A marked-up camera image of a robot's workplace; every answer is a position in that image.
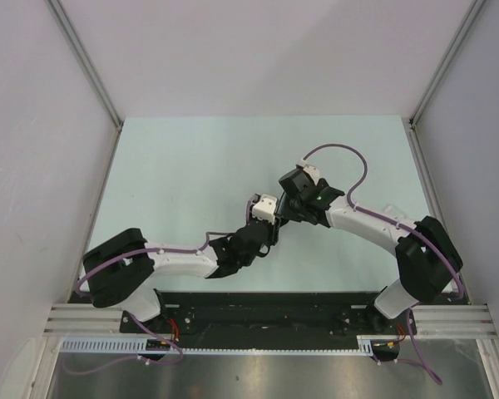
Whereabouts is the clear phone case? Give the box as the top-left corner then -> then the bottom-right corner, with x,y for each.
383,204 -> 408,219

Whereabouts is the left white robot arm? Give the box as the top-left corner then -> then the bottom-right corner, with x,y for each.
75,219 -> 284,333

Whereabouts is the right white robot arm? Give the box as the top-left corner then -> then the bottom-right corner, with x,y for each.
279,165 -> 463,333

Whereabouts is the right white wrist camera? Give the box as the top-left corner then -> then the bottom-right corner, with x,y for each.
296,159 -> 321,185

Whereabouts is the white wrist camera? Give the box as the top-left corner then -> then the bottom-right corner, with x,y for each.
296,159 -> 321,185
249,194 -> 279,224

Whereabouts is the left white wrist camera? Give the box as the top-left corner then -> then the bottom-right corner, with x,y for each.
249,194 -> 279,224

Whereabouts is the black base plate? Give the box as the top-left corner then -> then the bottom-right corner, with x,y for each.
119,292 -> 416,360

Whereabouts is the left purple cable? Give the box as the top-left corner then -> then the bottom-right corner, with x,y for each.
60,193 -> 259,373

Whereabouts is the purple cable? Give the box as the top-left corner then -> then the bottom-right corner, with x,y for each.
60,193 -> 259,373
297,143 -> 466,386

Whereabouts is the white slotted cable duct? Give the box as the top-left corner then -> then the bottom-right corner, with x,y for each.
59,336 -> 379,357

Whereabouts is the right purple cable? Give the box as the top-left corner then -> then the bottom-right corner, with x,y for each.
297,143 -> 466,386

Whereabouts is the right aluminium frame post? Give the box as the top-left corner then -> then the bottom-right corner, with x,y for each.
408,0 -> 489,129

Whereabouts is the aluminium frame post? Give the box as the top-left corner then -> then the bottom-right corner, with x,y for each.
45,0 -> 123,132
408,0 -> 489,129

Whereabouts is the left aluminium frame post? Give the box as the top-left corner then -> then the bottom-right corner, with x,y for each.
45,0 -> 123,132

